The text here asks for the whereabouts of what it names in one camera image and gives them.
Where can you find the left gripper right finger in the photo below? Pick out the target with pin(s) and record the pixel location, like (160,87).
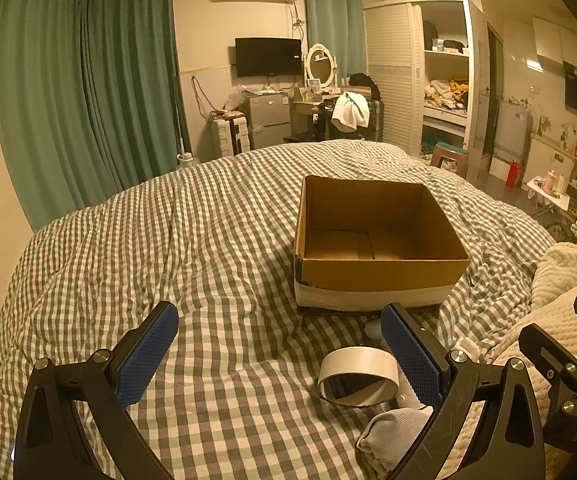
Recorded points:
(507,442)

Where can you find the white tape roll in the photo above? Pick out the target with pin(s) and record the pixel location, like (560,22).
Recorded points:
(358,377)

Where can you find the white suitcase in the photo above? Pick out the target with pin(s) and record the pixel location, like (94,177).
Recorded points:
(230,134)

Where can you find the white towel on chair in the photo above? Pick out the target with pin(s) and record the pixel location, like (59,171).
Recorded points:
(351,111)

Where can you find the grey checked duvet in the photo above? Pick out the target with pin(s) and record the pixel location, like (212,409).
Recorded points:
(236,398)

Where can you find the small white side table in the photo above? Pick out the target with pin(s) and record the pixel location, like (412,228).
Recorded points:
(545,201)

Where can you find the brown cardboard box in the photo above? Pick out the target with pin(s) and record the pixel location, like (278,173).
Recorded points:
(363,244)

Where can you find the white oval mirror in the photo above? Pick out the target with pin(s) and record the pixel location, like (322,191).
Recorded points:
(321,65)

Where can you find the cream fluffy blanket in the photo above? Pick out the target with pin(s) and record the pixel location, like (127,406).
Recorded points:
(559,320)

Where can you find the white wardrobe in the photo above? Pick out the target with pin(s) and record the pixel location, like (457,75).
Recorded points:
(428,59)

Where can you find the green curtain right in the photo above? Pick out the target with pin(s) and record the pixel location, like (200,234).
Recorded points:
(339,25)

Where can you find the white plastic bottle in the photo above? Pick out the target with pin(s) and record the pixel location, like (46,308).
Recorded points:
(407,398)

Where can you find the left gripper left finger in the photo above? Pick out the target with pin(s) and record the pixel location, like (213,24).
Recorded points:
(50,440)

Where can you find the grey sock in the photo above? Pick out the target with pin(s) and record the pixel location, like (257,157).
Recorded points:
(389,435)

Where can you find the green curtain left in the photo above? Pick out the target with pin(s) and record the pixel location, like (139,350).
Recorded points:
(89,100)

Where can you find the green curtain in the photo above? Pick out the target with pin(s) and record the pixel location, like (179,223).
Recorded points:
(89,100)
(339,25)

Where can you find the brown plastic stool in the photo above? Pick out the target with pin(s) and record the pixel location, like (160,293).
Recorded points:
(444,152)

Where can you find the small silver fridge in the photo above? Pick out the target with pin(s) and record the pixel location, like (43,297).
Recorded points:
(269,119)

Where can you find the black wall television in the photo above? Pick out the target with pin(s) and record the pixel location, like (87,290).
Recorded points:
(261,57)

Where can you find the pale blue oval soap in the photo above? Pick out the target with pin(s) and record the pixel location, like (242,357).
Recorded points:
(373,330)

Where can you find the red fire extinguisher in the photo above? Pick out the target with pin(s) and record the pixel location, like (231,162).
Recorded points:
(513,174)

